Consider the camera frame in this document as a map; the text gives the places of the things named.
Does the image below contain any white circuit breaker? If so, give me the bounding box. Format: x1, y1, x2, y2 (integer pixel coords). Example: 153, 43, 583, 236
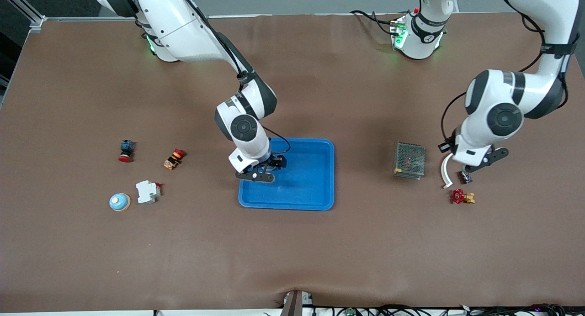
135, 180, 162, 205

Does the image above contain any white curved plastic clamp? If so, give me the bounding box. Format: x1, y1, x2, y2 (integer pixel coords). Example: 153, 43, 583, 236
441, 153, 454, 190

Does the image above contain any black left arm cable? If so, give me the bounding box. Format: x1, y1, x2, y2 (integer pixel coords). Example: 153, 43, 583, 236
440, 0, 572, 143

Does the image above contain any grey metal bracket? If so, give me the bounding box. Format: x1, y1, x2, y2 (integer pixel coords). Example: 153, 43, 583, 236
280, 290, 314, 316

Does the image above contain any black cable bundle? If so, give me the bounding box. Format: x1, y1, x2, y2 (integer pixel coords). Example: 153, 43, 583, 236
315, 304, 585, 316

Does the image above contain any blue plastic tray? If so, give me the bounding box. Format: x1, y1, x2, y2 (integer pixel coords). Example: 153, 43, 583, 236
238, 138, 335, 211

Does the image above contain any red handwheel brass valve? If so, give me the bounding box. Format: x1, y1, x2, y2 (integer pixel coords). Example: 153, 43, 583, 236
452, 188, 476, 205

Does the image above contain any aluminium frame rail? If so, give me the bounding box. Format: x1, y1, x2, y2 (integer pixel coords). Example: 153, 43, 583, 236
0, 0, 46, 33

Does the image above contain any metal mesh power supply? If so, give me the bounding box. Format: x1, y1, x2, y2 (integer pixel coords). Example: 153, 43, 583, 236
393, 142, 426, 180

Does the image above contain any red blue push button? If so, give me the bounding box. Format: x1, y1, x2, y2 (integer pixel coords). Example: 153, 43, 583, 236
118, 140, 136, 163

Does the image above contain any orange red selector switch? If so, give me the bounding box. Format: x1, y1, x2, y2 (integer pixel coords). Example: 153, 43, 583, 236
164, 148, 185, 170

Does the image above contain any black left base cable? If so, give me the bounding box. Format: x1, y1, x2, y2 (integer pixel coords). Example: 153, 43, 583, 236
350, 9, 400, 37

